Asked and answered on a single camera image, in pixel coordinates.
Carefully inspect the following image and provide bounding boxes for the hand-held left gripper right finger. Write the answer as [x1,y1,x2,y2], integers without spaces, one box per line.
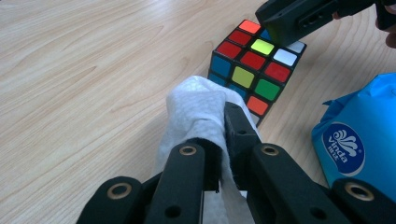
[223,102,262,191]

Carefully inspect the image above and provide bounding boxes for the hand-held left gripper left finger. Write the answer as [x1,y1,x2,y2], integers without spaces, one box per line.
[188,137,224,192]

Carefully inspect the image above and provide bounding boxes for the white wet wipe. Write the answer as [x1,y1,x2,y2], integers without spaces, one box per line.
[153,75,262,224]

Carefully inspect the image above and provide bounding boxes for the multicoloured puzzle cube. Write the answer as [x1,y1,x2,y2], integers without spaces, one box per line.
[207,19,307,128]

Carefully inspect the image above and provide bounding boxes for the blue wet wipes pack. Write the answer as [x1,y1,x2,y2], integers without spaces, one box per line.
[311,72,396,203]

